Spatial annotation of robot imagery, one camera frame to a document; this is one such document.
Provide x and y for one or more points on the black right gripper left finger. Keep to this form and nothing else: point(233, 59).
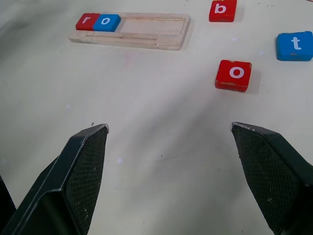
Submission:
point(73, 181)

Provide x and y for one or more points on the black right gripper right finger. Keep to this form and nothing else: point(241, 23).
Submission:
point(276, 176)

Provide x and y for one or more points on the blue t tile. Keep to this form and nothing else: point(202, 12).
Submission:
point(294, 46)

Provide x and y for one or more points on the red o tile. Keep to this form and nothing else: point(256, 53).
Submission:
point(234, 75)

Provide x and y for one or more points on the red r tile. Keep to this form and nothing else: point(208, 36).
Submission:
point(85, 21)

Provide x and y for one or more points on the blue o tile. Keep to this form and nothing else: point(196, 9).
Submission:
point(106, 22)

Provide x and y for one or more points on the wooden letter tray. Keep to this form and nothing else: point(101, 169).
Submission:
point(156, 31)

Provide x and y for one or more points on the red b tile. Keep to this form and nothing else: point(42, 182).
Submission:
point(223, 10)

